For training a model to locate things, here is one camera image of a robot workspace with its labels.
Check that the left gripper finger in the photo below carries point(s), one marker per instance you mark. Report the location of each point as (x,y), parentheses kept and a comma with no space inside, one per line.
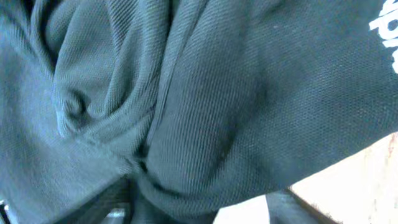
(285,207)

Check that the black polo shirt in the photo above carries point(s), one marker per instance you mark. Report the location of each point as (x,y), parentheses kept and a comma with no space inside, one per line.
(158,111)

